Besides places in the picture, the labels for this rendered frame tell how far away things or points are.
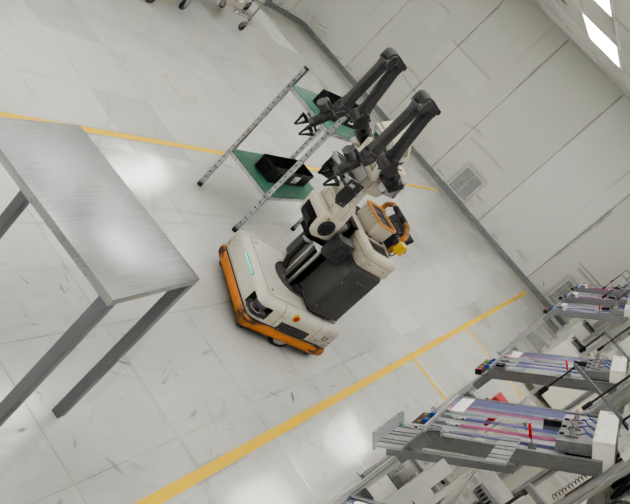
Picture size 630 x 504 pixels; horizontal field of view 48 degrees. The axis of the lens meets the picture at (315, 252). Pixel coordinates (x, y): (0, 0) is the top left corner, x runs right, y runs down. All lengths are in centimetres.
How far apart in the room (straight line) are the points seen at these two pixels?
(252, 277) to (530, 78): 863
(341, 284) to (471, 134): 828
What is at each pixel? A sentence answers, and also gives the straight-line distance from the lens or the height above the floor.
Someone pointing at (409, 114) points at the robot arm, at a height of 150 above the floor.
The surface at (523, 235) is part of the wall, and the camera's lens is 1176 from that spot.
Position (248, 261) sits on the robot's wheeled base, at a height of 25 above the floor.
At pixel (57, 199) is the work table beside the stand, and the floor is 80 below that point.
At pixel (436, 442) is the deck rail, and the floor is 76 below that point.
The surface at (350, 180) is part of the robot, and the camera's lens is 365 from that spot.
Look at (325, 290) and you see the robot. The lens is 397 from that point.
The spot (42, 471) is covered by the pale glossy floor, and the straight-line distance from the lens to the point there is 265.
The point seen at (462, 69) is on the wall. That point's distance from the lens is 1222.
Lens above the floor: 192
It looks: 20 degrees down
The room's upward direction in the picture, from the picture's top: 47 degrees clockwise
